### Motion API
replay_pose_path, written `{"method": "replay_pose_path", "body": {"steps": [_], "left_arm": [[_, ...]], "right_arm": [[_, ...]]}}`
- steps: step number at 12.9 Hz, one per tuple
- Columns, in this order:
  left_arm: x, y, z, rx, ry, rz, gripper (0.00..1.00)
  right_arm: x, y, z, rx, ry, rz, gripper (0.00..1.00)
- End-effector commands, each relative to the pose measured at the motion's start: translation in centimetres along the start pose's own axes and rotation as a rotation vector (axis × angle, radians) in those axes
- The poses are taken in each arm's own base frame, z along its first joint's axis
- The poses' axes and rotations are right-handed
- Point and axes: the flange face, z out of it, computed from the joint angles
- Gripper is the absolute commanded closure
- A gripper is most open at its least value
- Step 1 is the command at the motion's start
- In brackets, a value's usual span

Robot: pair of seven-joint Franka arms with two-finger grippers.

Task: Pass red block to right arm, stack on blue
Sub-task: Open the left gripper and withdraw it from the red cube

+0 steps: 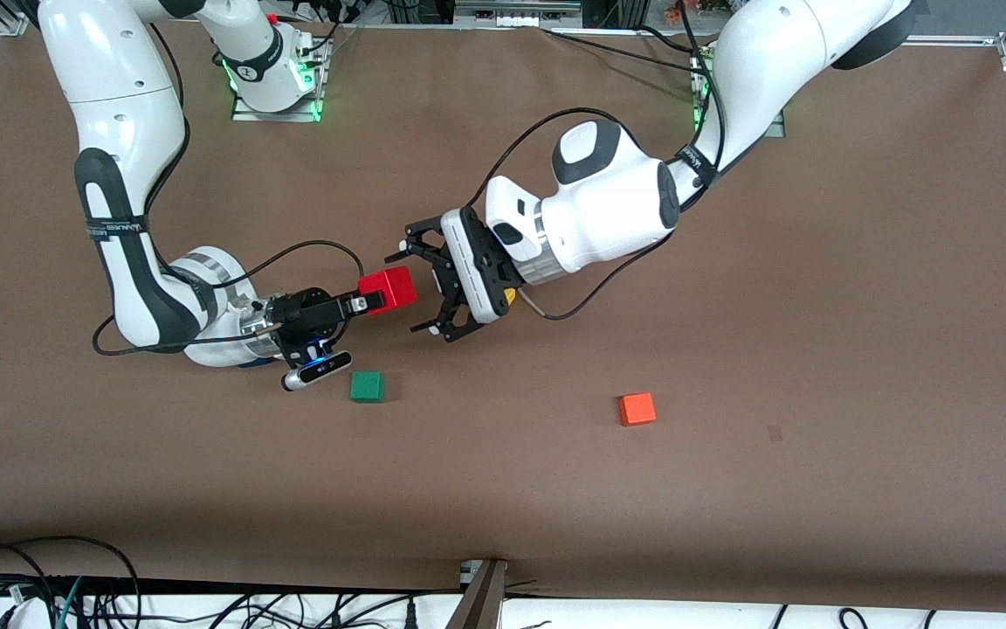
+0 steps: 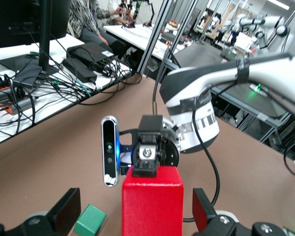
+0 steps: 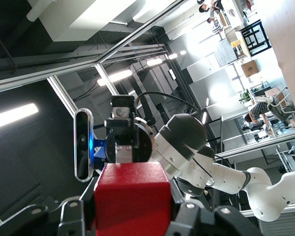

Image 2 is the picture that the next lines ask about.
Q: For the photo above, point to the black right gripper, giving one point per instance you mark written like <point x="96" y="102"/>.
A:
<point x="150" y="124"/>

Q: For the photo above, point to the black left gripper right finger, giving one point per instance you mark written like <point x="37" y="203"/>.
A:
<point x="201" y="211"/>

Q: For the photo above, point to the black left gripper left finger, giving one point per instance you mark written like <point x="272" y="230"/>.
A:
<point x="66" y="209"/>

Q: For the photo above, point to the red wooden block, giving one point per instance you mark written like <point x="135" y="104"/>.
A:
<point x="152" y="209"/>

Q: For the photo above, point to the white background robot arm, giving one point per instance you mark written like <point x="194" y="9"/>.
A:
<point x="260" y="22"/>

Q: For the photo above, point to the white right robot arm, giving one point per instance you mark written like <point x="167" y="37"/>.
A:
<point x="199" y="132"/>

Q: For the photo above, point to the green wooden block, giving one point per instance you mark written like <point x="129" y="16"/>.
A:
<point x="88" y="221"/>

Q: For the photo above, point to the white side table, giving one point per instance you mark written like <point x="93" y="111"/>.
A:
<point x="0" y="132"/>

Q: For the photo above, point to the orange black power strip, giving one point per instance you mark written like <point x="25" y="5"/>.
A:
<point x="19" y="105"/>
<point x="0" y="97"/>

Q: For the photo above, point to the black flat box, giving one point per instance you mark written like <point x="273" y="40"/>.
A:
<point x="78" y="70"/>

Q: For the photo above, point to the black lab table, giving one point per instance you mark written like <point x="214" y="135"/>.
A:
<point x="199" y="54"/>

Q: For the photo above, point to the black laptop with red logo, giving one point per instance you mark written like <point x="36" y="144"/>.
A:
<point x="88" y="51"/>

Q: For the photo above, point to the silver device with green light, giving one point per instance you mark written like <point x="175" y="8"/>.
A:
<point x="258" y="89"/>

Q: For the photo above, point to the white lab table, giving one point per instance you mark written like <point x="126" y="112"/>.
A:
<point x="132" y="34"/>

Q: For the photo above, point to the seated person white shirt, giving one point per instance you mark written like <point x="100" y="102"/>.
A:
<point x="113" y="7"/>

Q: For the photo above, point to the seated person patterned shirt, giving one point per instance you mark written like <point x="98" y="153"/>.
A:
<point x="81" y="14"/>

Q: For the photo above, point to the black computer monitor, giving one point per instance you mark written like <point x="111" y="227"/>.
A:
<point x="14" y="19"/>

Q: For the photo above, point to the black right camera bracket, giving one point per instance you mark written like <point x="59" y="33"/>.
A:
<point x="127" y="137"/>

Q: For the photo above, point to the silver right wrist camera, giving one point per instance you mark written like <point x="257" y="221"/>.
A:
<point x="109" y="147"/>

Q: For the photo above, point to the aluminium frame post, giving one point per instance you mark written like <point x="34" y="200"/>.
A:
<point x="155" y="37"/>

